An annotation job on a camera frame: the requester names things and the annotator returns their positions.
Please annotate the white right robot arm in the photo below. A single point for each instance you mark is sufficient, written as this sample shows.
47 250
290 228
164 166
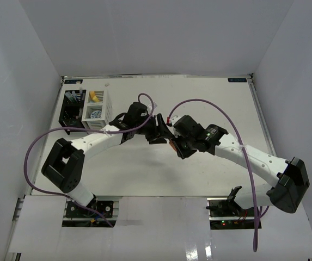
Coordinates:
286 181

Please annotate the blue white tape roll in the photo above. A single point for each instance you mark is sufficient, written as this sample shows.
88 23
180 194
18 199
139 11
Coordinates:
96 114

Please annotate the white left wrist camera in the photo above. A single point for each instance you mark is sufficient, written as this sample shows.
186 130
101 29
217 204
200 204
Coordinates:
151 108

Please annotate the black slotted organizer box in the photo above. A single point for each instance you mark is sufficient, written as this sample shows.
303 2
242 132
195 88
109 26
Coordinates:
70 109

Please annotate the black gel pen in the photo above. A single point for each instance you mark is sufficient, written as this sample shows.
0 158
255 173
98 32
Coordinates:
69 97

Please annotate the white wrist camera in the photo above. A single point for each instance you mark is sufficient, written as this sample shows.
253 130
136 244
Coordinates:
171 121
151 108

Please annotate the white slotted organizer box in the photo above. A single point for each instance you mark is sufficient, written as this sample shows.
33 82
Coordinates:
97 109

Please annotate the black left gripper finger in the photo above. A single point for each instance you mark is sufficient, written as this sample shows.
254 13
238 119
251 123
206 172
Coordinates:
162 128
157 141

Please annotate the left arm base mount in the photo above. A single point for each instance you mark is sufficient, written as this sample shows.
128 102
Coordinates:
77 217

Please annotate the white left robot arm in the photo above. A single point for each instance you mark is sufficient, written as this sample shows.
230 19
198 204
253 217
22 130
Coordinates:
64 164

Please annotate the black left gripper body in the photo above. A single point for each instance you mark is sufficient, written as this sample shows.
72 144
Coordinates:
150 130

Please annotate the yellow highlighter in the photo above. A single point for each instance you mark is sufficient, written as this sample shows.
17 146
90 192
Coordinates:
92 95

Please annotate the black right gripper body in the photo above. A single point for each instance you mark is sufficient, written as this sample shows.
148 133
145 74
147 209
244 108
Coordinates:
187 145

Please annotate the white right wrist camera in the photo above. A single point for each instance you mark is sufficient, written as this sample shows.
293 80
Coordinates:
171 121

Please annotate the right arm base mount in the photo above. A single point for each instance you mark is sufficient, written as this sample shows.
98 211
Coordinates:
226 214

